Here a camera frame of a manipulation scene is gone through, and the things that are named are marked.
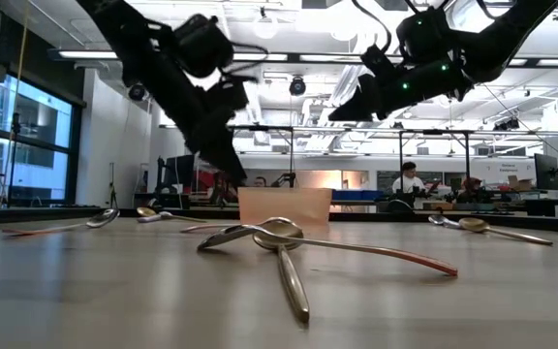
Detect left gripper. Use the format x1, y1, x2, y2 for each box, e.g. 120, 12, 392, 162
184, 75, 251, 188

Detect black computer monitor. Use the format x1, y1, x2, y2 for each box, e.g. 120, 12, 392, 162
533, 153, 558, 192
161, 154, 196, 195

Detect large room window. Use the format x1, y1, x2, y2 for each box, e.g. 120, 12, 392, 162
0, 75, 75, 206

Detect ceiling light strip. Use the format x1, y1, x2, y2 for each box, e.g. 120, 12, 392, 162
57, 48, 121, 61

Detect black floor tripod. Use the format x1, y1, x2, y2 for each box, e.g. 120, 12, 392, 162
9, 111, 22, 206

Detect white pendant lamp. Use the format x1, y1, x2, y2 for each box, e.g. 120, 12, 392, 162
252, 6, 280, 41

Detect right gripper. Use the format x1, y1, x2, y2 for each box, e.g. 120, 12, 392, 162
327, 46, 430, 122

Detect brown cardboard box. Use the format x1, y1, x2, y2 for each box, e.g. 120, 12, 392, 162
508, 174, 535, 192

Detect blue storage bins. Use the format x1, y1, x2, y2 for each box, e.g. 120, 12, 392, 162
331, 189, 378, 202

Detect orange plastic bin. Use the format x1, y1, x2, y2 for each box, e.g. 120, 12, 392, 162
237, 187, 333, 228

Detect black dome camera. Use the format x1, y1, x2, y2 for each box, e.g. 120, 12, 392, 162
127, 82, 147, 102
288, 76, 308, 97

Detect black gantry frame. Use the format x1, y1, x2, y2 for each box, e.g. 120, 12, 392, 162
397, 128, 472, 181
230, 124, 295, 189

